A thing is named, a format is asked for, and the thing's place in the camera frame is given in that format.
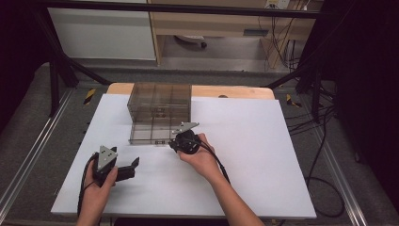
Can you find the white cabinet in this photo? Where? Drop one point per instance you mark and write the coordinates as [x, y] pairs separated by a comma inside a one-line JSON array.
[[103, 34]]

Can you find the yellow black tape strip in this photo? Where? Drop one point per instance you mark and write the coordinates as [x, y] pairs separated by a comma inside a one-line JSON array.
[[89, 96], [292, 101]]

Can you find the chair base with caster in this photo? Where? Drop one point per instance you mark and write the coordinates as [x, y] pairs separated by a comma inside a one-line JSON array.
[[191, 39]]

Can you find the black metal frame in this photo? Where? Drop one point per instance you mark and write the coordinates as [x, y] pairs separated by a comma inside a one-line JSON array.
[[175, 8]]

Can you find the white power strip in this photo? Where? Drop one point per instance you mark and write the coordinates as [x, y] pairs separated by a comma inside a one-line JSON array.
[[277, 3]]

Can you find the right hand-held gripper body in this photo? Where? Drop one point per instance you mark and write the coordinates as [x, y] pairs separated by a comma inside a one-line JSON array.
[[186, 142]]

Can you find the smoky transparent drawer organizer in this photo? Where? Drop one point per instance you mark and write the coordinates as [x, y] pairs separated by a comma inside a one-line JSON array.
[[160, 97]]

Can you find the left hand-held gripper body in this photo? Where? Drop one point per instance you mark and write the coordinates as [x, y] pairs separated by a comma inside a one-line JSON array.
[[105, 157]]

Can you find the white board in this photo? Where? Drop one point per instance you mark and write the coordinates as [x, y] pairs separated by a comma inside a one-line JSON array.
[[257, 163]]

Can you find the aluminium floor rail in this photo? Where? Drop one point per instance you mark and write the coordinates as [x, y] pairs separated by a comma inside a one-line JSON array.
[[338, 175], [34, 147]]

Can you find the person's left hand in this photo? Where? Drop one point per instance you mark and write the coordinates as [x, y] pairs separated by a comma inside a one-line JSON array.
[[95, 197]]

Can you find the wooden desk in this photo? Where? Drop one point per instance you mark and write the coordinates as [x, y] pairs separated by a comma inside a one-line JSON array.
[[213, 23]]

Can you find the person's right hand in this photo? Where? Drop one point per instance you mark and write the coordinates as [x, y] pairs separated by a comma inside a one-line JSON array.
[[202, 160]]

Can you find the dark curtain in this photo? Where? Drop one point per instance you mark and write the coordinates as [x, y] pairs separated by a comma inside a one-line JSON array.
[[19, 47], [367, 78]]

